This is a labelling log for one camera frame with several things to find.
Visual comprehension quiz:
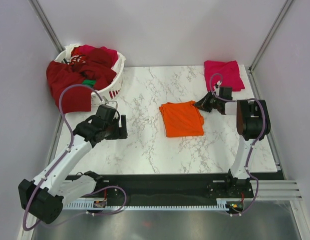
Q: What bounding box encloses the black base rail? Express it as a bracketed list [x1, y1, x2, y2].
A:
[64, 172, 255, 207]

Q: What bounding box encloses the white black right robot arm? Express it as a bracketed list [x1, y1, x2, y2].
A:
[194, 87, 271, 180]

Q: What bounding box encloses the dark red t shirt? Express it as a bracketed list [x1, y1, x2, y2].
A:
[46, 59, 116, 114]

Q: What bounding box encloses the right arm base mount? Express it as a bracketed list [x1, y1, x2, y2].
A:
[207, 169, 254, 199]

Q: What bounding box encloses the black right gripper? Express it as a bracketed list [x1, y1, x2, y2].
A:
[193, 91, 221, 113]

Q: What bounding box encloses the green cloth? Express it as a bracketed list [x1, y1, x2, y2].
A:
[82, 79, 96, 88]

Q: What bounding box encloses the orange t shirt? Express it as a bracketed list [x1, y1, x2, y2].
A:
[159, 100, 204, 138]

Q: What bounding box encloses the folded pink t shirt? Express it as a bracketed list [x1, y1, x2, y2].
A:
[204, 60, 245, 92]

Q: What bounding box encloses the white plastic laundry basket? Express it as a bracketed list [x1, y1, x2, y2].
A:
[54, 43, 126, 101]

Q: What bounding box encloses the white patterned shirt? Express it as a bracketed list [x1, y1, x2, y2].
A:
[65, 43, 86, 66]

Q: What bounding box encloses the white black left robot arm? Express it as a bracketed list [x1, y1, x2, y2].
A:
[18, 104, 128, 224]

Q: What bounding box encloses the pink shirt in basket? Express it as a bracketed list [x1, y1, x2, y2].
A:
[78, 44, 118, 68]

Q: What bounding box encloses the white slotted cable duct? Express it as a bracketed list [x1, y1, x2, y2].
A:
[63, 198, 229, 211]

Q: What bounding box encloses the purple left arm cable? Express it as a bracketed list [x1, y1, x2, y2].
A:
[22, 84, 128, 232]

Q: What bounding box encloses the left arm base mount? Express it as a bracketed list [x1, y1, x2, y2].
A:
[81, 171, 125, 200]

